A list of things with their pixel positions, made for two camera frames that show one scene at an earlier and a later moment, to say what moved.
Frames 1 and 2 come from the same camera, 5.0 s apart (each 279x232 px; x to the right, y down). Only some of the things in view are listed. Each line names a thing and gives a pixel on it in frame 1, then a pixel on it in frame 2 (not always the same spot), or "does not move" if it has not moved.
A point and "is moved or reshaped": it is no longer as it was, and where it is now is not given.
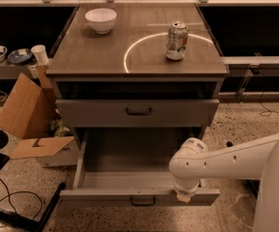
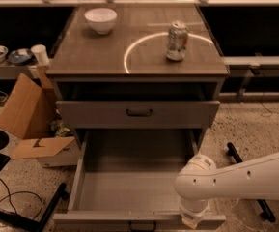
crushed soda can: x=177 y=41 does not move
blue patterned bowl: x=19 y=56 does not move
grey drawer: x=129 y=167 is moved or reshaped
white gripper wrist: x=185 y=189 → x=191 y=215
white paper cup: x=41 y=54 does not move
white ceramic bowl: x=101 y=19 does not move
